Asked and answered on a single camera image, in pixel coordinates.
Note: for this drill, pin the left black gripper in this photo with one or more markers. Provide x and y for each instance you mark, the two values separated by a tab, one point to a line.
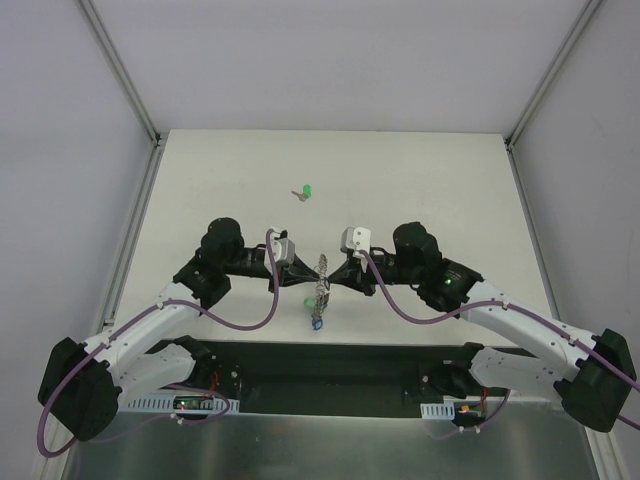
279	275

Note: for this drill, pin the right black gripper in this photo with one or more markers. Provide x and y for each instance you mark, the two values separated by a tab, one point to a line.
364	276

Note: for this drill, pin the metal key organizer ring disc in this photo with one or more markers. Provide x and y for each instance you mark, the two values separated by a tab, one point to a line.
322	287

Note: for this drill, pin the key with black tag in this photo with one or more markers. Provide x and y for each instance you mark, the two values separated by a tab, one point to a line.
325	299

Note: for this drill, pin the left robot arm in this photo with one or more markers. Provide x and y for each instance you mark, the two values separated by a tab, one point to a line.
86	383

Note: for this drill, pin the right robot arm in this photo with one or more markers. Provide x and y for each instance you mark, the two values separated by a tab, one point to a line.
590	375

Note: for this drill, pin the key with green tag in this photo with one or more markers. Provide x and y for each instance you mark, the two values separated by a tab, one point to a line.
305	193

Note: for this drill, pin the blue tag with label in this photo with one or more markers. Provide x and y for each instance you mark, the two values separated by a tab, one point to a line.
317	324

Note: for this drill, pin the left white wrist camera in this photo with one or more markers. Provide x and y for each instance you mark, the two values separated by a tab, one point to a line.
279	249

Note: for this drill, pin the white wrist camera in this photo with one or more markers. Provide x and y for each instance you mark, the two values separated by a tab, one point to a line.
279	249
354	240

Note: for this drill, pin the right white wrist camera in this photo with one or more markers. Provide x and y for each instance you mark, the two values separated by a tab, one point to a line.
354	240

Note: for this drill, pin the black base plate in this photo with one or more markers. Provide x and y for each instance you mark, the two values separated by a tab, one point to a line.
375	381

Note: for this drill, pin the right white cable duct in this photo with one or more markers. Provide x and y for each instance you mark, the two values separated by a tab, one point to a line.
438	411

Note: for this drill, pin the white cable duct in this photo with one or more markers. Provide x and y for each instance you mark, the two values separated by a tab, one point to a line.
438	411
187	404

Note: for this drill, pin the left white cable duct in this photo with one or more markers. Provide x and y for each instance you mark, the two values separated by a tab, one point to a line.
187	404

